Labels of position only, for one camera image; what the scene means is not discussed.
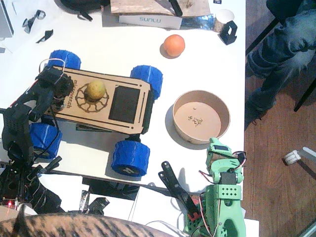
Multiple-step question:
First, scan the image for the brown paper bowl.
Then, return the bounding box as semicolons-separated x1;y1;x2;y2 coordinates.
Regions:
172;90;232;145

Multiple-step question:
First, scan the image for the pile of small screws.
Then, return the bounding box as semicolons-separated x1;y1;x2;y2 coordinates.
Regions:
187;115;204;128

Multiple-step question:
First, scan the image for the yellow round fruit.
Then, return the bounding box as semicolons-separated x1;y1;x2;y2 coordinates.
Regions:
84;80;107;103

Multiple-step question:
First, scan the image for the wooden top rover body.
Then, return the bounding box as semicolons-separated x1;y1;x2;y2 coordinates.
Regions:
37;64;155;136

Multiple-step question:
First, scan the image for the black plastic scrap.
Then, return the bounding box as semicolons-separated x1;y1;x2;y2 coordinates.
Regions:
22;9;46;34
36;29;54;44

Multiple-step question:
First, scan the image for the black clamp lever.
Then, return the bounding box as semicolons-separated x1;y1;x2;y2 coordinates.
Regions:
29;156;62;175

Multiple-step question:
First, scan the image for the white ribbed furniture foot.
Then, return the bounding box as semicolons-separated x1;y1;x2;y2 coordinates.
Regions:
282;150;302;166

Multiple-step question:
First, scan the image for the black furniture leg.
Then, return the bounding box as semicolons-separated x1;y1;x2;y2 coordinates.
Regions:
297;159;316;181

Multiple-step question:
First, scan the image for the black bag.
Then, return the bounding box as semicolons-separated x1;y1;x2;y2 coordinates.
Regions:
54;0;111;21

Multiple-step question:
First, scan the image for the pale tube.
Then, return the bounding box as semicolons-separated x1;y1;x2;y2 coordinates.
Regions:
302;147;316;161

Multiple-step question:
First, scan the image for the black crumpled cloth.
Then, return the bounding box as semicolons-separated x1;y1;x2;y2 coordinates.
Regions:
27;182;65;215

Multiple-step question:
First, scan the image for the black shiny packet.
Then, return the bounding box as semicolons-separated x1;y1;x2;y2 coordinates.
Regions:
88;197;111;215
79;189;91;213

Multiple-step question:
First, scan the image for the black chair leg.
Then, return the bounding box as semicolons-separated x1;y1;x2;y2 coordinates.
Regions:
245;14;282;55
293;79;316;112

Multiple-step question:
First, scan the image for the orange fruit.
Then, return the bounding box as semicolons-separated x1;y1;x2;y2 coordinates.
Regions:
162;34;186;58

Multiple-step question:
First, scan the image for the controller board red LED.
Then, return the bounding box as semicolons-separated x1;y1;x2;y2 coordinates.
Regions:
0;196;20;210

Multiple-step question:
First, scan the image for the white SUNLU box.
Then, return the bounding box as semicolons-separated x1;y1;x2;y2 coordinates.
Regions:
102;4;183;30

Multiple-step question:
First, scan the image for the wooden board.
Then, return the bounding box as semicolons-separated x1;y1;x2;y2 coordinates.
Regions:
110;0;211;18

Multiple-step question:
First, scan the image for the shiny silver foil bag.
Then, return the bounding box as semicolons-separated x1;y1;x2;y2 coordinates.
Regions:
181;13;216;31

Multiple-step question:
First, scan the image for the brown striped garment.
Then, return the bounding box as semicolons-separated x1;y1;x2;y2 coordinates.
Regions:
0;204;185;237

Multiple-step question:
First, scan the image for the person in blue jeans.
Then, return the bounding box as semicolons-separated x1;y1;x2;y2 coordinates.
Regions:
245;0;316;129

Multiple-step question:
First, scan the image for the black part on board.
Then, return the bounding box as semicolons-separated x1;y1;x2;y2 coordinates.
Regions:
168;0;183;17

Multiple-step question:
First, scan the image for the red white black servo cable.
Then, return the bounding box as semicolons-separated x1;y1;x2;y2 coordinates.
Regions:
198;169;214;185
231;150;247;171

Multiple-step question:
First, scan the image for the white servo wire loop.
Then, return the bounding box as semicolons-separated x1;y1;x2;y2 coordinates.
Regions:
39;58;66;75

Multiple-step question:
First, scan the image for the black printed bracket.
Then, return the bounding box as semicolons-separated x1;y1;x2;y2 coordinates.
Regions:
218;21;238;45

